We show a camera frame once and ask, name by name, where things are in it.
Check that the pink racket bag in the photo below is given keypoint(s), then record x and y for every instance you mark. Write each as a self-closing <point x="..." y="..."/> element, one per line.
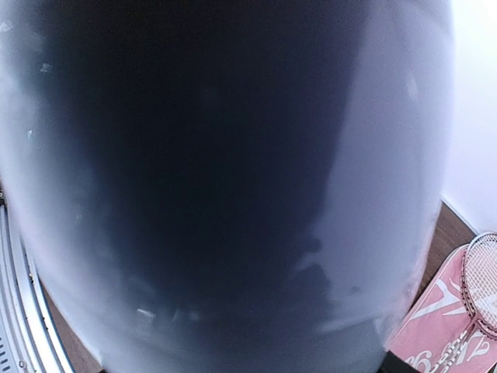
<point x="436" y="320"/>

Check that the front aluminium rail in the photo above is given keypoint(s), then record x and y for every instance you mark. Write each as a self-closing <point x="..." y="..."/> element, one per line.
<point x="30" y="341"/>

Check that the pink badminton racket left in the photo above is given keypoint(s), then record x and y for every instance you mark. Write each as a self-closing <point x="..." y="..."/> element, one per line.
<point x="478" y="284"/>

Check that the white shuttlecock tube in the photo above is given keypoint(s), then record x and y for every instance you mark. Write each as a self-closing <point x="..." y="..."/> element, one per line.
<point x="227" y="186"/>

